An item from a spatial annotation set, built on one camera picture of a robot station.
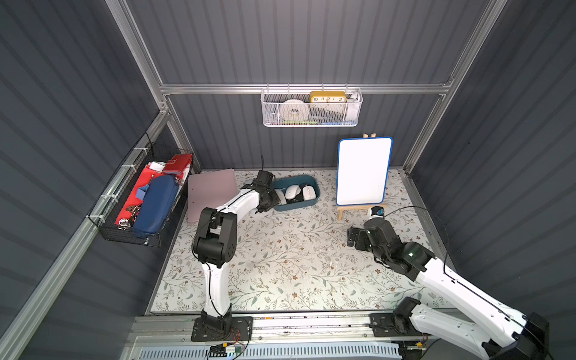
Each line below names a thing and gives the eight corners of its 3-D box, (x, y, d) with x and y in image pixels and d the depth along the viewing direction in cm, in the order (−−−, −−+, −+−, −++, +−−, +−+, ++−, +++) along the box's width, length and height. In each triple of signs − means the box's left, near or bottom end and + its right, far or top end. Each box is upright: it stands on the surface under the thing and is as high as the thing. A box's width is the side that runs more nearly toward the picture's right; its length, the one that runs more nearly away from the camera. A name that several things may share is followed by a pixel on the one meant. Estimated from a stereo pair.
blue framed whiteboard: (331, 214, 105) (344, 161, 79) (328, 191, 114) (339, 137, 88) (376, 214, 105) (403, 161, 79) (369, 190, 114) (392, 136, 88)
